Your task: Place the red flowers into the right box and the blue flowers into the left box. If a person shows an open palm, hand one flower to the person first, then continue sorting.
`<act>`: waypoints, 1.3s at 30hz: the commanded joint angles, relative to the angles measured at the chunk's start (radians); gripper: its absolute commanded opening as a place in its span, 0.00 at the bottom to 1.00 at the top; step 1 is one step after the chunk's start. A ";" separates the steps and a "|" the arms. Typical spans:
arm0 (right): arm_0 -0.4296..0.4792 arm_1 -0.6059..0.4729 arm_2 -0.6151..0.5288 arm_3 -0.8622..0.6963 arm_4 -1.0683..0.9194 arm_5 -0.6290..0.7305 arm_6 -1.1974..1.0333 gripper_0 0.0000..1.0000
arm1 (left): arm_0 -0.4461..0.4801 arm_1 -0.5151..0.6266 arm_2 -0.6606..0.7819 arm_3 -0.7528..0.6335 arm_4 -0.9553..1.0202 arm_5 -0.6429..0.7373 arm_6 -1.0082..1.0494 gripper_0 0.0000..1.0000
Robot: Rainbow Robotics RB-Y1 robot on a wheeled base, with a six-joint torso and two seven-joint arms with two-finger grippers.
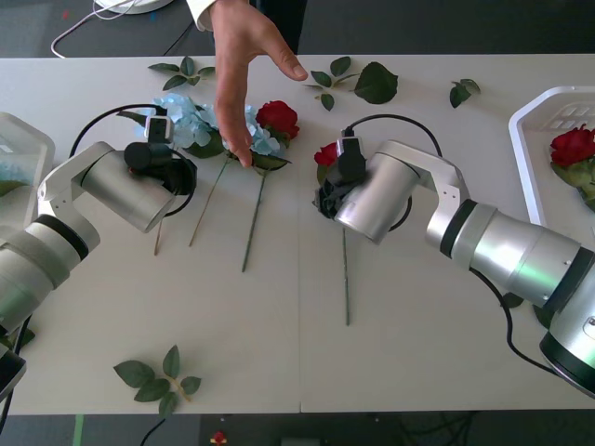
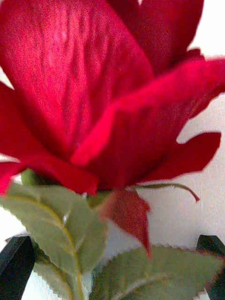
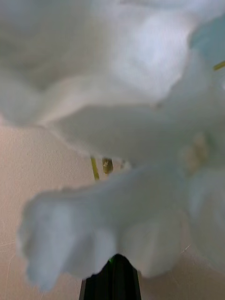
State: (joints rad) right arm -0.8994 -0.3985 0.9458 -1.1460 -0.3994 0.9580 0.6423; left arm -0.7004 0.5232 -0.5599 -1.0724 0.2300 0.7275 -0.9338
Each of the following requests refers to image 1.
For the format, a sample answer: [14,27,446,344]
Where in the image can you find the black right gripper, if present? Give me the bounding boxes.
[311,177,350,220]

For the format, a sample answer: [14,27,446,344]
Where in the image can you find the red rose green stem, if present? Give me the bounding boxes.
[240,99,301,274]
[313,141,350,326]

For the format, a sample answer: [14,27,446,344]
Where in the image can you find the person's hand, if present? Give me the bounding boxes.
[210,0,310,169]

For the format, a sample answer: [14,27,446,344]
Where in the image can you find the pale blue flower brown stem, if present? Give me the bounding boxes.
[115,92,222,256]
[188,104,285,247]

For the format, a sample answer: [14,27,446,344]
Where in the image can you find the loose green leaf twig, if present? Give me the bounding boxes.
[147,55,218,92]
[500,291,555,329]
[112,344,203,418]
[301,55,362,112]

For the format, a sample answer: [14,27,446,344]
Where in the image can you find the large single green leaf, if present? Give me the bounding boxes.
[353,61,400,105]

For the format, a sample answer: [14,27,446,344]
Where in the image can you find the small loose green leaf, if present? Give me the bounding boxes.
[448,77,482,110]

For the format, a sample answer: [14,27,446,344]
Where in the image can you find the shallow white box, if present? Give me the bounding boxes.
[0,111,57,229]
[508,85,595,229]

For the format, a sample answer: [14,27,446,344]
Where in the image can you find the red rose green leaves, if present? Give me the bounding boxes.
[549,124,595,213]

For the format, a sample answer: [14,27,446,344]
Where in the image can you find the white round base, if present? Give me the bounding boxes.
[92,0,174,15]

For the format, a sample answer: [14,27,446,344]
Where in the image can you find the loose green leaves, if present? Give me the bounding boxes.
[0,327,36,350]

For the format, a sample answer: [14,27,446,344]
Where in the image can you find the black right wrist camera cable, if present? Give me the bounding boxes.
[342,113,442,157]

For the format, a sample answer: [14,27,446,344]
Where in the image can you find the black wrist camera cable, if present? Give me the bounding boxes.
[342,113,442,157]
[68,104,197,218]

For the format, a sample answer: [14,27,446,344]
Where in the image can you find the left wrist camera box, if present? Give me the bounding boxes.
[144,114,177,144]

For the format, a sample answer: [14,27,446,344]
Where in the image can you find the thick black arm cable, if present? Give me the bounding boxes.
[469,267,559,375]

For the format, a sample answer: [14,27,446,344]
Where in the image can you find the thin black floor cable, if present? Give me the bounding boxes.
[162,20,197,53]

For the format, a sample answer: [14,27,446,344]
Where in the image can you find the black left wrist camera cable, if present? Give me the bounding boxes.
[68,104,197,218]

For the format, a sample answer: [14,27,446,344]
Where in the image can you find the white cable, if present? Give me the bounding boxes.
[50,0,123,59]

